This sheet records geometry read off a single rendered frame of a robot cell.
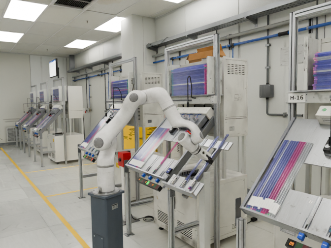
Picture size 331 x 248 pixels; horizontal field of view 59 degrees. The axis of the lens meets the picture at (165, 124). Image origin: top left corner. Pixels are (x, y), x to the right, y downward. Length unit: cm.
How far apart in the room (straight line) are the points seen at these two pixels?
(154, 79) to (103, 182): 214
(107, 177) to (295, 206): 119
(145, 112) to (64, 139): 328
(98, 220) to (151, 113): 204
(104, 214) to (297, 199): 122
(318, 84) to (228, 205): 144
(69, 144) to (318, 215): 590
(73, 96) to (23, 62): 430
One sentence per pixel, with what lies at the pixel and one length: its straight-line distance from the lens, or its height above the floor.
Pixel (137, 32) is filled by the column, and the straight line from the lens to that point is 592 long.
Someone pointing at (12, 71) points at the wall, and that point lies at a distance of 1081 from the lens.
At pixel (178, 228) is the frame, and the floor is 32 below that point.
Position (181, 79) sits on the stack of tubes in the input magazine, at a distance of 284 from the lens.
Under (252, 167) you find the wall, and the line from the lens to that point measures 426.
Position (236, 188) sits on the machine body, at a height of 51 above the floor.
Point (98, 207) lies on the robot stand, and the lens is 215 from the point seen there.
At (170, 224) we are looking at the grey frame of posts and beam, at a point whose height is 37.
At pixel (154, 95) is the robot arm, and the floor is 137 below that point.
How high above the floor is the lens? 133
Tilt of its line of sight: 4 degrees down
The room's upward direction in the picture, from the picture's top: 1 degrees counter-clockwise
